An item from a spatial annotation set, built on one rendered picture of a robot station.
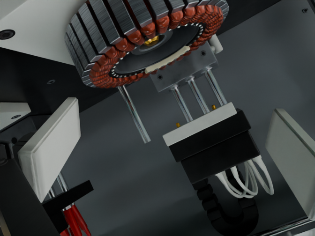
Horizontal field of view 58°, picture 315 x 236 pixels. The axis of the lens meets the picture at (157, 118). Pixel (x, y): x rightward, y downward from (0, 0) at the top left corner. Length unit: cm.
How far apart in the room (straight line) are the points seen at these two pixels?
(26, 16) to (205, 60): 20
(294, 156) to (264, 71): 29
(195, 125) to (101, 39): 10
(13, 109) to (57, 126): 17
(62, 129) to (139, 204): 35
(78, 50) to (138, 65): 7
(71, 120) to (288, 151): 13
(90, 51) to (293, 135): 12
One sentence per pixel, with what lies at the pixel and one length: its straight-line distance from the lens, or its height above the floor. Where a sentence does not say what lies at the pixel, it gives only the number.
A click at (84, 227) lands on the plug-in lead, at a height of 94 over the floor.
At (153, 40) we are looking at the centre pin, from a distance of 21.
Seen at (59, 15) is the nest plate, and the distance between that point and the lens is 19.
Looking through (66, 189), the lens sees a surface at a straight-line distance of 42.
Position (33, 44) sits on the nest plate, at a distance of 21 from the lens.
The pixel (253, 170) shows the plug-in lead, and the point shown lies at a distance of 36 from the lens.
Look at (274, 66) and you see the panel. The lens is 46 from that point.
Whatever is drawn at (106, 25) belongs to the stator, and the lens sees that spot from 16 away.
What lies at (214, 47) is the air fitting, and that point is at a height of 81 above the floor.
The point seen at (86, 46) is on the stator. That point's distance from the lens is 17.
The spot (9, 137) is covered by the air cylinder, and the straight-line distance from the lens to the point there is 43.
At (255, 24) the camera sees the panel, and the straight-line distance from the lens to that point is 47.
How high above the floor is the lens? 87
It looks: 4 degrees down
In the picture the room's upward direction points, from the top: 154 degrees clockwise
